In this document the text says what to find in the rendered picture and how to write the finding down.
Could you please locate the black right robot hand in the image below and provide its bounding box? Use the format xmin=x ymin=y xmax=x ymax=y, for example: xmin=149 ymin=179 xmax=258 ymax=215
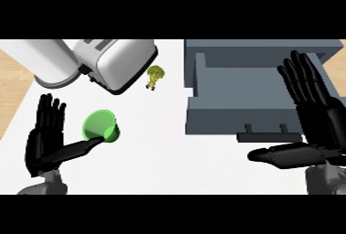
xmin=245 ymin=50 xmax=346 ymax=169

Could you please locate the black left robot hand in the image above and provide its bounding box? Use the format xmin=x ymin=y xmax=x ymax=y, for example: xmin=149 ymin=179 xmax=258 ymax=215
xmin=23 ymin=92 xmax=107 ymax=178

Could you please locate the green cup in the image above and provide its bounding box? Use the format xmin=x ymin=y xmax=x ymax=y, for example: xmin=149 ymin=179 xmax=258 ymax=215
xmin=81 ymin=109 xmax=121 ymax=144

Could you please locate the grey-blue open drawer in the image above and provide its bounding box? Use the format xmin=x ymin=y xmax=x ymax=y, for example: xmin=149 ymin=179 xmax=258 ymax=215
xmin=184 ymin=52 xmax=338 ymax=135

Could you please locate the white rounded appliance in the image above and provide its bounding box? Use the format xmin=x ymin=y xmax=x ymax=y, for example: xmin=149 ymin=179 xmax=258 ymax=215
xmin=0 ymin=39 xmax=84 ymax=90

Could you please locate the grey-blue cabinet body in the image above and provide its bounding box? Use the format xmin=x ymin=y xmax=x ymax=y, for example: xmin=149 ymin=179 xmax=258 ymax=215
xmin=181 ymin=39 xmax=344 ymax=90

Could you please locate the white toaster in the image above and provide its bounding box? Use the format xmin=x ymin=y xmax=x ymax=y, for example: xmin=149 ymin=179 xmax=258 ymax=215
xmin=71 ymin=39 xmax=159 ymax=95

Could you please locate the yellow-green broccoli floret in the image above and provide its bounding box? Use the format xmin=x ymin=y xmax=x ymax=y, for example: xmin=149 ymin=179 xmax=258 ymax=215
xmin=144 ymin=65 xmax=165 ymax=91

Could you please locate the dark drawer handle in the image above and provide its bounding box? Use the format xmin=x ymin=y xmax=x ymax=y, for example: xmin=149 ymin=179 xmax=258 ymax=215
xmin=236 ymin=123 xmax=304 ymax=144

